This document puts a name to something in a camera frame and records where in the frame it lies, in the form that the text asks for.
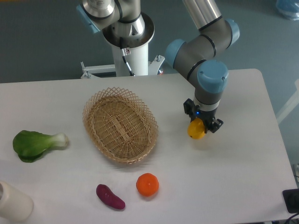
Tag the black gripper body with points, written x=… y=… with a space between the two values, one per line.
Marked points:
x=203 y=115

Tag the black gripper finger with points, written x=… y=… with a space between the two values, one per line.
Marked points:
x=189 y=109
x=213 y=125

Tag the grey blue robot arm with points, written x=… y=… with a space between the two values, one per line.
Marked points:
x=194 y=60

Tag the woven bamboo basket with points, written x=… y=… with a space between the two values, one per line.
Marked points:
x=120 y=125

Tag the orange tangerine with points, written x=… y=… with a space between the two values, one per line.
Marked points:
x=147 y=184

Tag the black device at edge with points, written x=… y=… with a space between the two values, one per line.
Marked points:
x=291 y=199

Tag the purple sweet potato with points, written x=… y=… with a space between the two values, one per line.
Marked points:
x=105 y=194

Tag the green bok choy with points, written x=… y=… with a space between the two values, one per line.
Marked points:
x=30 y=145

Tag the white cylinder bottle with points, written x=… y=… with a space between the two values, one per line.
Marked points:
x=14 y=205

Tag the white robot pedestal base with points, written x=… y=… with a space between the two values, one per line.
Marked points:
x=130 y=48

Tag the white frame leg right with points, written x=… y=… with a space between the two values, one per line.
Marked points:
x=291 y=103

